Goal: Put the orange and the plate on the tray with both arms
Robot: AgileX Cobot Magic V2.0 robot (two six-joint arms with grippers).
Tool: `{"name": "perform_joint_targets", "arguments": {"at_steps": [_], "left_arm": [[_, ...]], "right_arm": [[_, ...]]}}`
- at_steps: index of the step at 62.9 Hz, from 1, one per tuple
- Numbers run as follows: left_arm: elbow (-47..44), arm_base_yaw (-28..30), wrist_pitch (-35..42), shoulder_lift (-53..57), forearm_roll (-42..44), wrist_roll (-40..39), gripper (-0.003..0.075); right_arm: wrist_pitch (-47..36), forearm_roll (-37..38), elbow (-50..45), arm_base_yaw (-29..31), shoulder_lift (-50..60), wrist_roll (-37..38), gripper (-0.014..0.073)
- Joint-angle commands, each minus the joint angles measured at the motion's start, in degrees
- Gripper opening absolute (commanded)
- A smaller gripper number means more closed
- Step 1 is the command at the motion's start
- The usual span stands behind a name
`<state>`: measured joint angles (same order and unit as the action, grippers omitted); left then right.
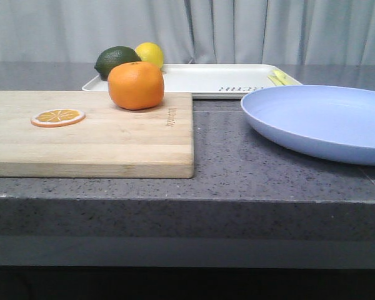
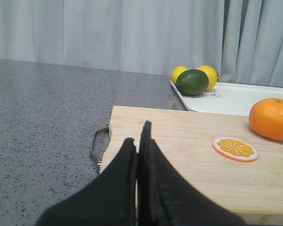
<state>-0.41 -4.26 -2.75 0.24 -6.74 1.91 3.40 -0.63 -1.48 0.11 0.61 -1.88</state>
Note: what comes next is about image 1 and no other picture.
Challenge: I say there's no whole orange fruit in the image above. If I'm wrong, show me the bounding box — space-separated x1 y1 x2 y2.
107 61 164 110

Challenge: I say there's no light blue plate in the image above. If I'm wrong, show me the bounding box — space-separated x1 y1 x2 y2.
241 85 375 166

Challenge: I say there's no cream white tray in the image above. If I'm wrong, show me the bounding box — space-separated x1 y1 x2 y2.
82 63 303 100

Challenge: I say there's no yellow-green utensil on tray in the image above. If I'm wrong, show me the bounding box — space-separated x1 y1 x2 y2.
267 69 298 86

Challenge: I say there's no wooden cutting board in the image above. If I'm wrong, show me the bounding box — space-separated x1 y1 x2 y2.
0 91 194 178

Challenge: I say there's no yellow lemon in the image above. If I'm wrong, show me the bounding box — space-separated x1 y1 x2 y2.
135 42 164 69

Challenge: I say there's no green lime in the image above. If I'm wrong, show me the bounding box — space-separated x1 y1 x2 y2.
94 46 141 81

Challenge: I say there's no grey curtain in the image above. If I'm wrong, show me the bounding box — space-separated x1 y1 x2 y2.
0 1 375 65

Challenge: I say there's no orange slice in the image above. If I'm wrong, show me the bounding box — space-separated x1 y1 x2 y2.
31 109 86 128

